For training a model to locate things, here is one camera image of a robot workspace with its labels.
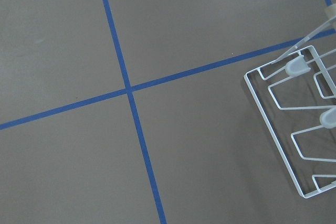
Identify white wire cup holder rack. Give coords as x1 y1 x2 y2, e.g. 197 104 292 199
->
244 5 335 199

